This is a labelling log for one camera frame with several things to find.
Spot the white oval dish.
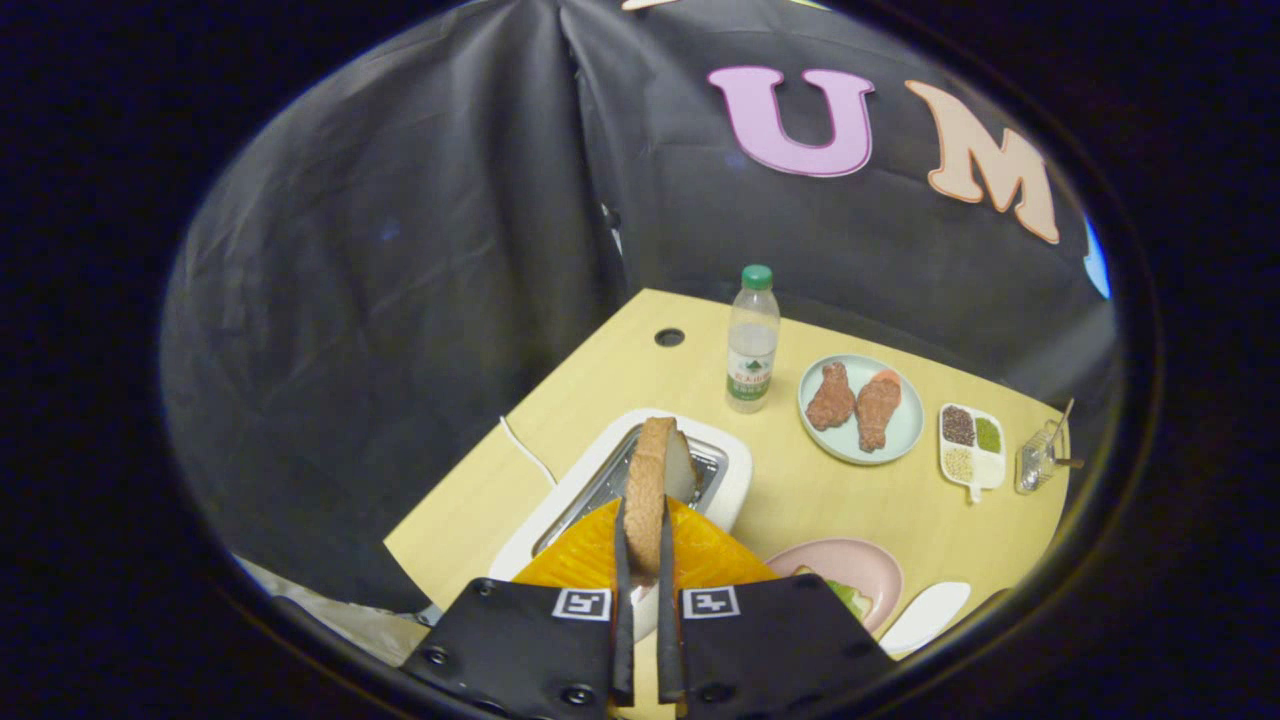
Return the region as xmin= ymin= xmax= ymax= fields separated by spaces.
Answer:
xmin=880 ymin=582 xmax=972 ymax=657

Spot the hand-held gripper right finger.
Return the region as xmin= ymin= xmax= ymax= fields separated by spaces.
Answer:
xmin=655 ymin=495 xmax=898 ymax=720

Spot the pink plate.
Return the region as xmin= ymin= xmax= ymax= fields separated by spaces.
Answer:
xmin=765 ymin=538 xmax=905 ymax=636

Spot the light blue plate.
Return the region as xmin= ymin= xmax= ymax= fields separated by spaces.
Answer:
xmin=797 ymin=354 xmax=925 ymax=467

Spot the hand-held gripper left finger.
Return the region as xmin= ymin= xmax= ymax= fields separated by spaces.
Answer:
xmin=398 ymin=495 xmax=638 ymax=720

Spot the clear water bottle green cap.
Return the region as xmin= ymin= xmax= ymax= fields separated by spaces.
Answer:
xmin=726 ymin=264 xmax=781 ymax=414

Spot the brown chicken drumstick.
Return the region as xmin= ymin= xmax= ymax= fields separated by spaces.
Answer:
xmin=855 ymin=370 xmax=904 ymax=453
xmin=806 ymin=361 xmax=858 ymax=432

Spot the green lettuce leaf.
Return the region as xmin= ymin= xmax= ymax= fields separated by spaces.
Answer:
xmin=823 ymin=577 xmax=867 ymax=622

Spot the brown bread slice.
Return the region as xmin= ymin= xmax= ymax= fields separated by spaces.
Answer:
xmin=622 ymin=417 xmax=699 ymax=581

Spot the white toaster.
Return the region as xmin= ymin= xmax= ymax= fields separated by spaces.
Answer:
xmin=488 ymin=408 xmax=753 ymax=641

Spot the white divided seasoning dish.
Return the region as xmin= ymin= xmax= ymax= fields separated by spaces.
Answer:
xmin=938 ymin=402 xmax=1007 ymax=504

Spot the black backdrop cloth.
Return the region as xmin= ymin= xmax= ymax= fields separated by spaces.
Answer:
xmin=160 ymin=0 xmax=1121 ymax=616

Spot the small glass jar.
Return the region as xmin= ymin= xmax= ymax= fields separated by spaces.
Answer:
xmin=1015 ymin=398 xmax=1084 ymax=496

